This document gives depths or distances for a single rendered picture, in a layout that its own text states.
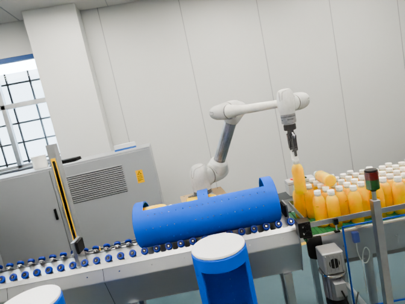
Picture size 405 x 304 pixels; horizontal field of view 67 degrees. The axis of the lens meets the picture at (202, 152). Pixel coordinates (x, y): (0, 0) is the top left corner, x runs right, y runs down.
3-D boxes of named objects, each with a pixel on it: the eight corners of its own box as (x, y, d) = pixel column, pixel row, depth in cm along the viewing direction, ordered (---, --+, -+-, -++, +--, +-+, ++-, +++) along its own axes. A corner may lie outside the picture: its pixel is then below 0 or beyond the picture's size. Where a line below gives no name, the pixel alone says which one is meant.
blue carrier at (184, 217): (147, 232, 213) (136, 195, 205) (272, 207, 211) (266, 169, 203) (141, 258, 186) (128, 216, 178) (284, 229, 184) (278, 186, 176)
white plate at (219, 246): (181, 247, 163) (182, 250, 163) (210, 265, 139) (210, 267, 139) (223, 228, 177) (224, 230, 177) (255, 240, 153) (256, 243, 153)
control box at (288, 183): (286, 192, 228) (284, 179, 227) (313, 187, 228) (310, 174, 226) (290, 196, 218) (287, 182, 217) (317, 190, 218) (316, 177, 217)
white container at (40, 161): (37, 168, 355) (33, 156, 353) (50, 165, 357) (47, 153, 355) (31, 171, 339) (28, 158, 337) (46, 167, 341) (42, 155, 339)
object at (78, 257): (82, 259, 204) (76, 236, 202) (88, 257, 204) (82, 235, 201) (76, 266, 194) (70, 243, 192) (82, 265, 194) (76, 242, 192)
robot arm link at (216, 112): (221, 103, 217) (234, 101, 226) (204, 105, 230) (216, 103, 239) (224, 122, 219) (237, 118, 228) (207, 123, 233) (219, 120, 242)
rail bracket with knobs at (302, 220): (295, 234, 181) (293, 218, 180) (307, 231, 181) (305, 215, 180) (301, 241, 171) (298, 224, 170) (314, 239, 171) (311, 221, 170)
